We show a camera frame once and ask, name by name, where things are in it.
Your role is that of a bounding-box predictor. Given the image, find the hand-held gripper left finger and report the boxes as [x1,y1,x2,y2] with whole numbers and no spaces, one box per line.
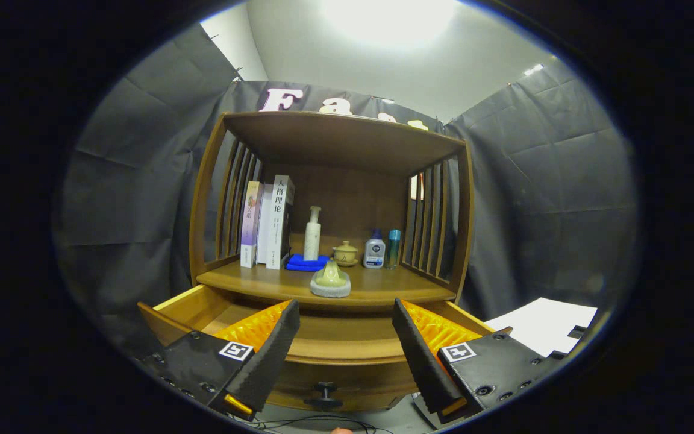
[140,298,301,423]

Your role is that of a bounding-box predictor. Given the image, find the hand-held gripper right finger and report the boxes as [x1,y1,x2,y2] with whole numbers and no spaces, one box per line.
[392,297,564,424]

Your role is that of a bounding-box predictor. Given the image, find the black drawer knob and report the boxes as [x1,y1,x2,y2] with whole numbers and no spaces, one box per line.
[304,381,343,410]

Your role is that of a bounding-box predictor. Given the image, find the wooden drawer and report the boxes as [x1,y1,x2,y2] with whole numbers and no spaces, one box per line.
[137,283,513,414]

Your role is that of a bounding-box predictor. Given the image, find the green handled grey scrub brush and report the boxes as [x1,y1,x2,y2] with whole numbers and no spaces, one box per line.
[310,259,352,298]

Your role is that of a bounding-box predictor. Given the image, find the wooden countertop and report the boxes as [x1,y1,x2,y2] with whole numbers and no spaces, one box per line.
[196,259,457,313]

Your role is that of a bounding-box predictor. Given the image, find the wooden cabinet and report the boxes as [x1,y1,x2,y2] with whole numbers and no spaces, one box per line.
[189,110,474,417]

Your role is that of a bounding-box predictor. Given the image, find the blue folded cloth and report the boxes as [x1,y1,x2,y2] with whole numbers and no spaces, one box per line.
[285,253,331,272]

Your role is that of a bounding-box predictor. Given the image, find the small teal bottle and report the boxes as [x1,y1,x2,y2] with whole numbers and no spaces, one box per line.
[387,229,402,270]

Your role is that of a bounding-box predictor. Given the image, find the white bottle with blue cap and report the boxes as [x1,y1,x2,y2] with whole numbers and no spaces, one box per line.
[363,228,386,269]

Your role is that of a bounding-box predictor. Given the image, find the white pump bottle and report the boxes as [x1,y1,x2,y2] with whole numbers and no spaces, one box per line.
[303,206,322,262]

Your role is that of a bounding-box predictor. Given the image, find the beige lidded teacup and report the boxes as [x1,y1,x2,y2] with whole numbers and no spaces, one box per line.
[331,241,360,268]

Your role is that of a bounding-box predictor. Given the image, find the white board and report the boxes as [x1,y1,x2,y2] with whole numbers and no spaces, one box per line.
[484,297,599,357]

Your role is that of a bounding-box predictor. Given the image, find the thin white book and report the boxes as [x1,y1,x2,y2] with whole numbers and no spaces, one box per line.
[256,183,274,266]

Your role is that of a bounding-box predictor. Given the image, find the thick white and black book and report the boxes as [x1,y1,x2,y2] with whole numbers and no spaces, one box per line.
[266,175,295,271]

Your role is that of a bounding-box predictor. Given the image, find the purple book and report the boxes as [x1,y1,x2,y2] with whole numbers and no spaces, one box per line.
[240,181,263,269]

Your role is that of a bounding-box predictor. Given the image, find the black floor cables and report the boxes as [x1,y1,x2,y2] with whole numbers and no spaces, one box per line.
[245,413,396,434]

